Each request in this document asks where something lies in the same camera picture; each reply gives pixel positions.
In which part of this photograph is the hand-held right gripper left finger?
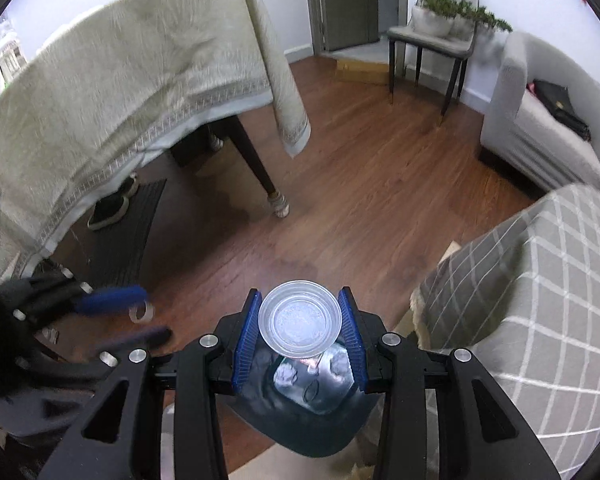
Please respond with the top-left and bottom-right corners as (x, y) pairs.
(40, 287), (263, 480)

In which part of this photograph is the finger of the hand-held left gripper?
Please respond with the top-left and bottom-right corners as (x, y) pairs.
(15, 326), (173, 371)
(12, 267), (148, 323)

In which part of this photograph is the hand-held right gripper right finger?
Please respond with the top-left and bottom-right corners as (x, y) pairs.
(336, 286), (563, 480)

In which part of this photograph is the clear plastic lid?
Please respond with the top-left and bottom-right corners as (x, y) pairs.
(258, 280), (342, 360)

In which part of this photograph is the dark trash bin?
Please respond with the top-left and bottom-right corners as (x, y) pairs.
(225, 340), (381, 458)

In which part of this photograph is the black floor mat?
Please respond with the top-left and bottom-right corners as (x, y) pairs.
(87, 178), (168, 286)

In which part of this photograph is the black sneaker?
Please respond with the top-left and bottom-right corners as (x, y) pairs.
(115, 175), (140, 199)
(86, 194), (130, 231)

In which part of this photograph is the dark wooden table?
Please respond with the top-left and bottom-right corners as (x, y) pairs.
(170, 115), (291, 218)

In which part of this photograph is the grey checked tablecloth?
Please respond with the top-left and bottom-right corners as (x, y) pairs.
(410, 183), (600, 480)

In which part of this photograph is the beige patterned tablecloth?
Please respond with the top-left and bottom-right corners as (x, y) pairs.
(0, 0), (312, 281)

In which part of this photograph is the grey armchair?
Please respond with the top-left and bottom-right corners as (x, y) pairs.
(480, 31), (600, 196)

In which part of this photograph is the clear plastic bottle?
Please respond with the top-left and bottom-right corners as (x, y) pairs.
(0, 17), (26, 73)

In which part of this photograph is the low wooden step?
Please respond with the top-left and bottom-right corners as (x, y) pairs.
(335, 55), (391, 86)

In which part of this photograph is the black handbag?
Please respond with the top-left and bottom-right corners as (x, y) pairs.
(532, 79), (592, 142)

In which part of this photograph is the potted plant in white pot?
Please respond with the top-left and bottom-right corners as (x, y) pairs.
(411, 0), (456, 38)
(452, 2), (513, 36)

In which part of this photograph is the grey door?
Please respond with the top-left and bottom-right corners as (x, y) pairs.
(304, 0), (381, 53)

